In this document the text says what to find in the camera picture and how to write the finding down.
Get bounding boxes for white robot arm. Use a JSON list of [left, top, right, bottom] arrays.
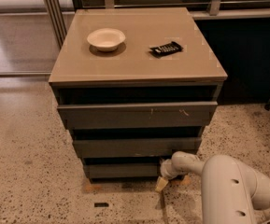
[[155, 151, 270, 224]]

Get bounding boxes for black remote control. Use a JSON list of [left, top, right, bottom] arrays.
[[150, 41, 183, 57]]

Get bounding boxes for white ceramic bowl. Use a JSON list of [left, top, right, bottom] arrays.
[[87, 28, 126, 52]]

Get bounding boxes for grey aluminium post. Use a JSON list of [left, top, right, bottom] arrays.
[[44, 0, 66, 49]]

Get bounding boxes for grey middle drawer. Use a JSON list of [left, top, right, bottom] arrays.
[[73, 137, 202, 158]]

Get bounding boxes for grey drawer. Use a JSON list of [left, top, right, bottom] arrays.
[[58, 102, 218, 130], [84, 163, 159, 179], [73, 137, 202, 158]]

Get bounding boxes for grey top drawer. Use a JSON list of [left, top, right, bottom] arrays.
[[58, 102, 218, 130]]

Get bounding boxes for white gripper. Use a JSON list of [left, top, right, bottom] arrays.
[[155, 159, 179, 192]]

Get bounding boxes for grey bottom drawer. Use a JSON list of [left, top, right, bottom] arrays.
[[84, 163, 159, 179]]

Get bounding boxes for grey three-drawer cabinet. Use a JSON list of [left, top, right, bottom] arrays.
[[48, 7, 228, 183]]

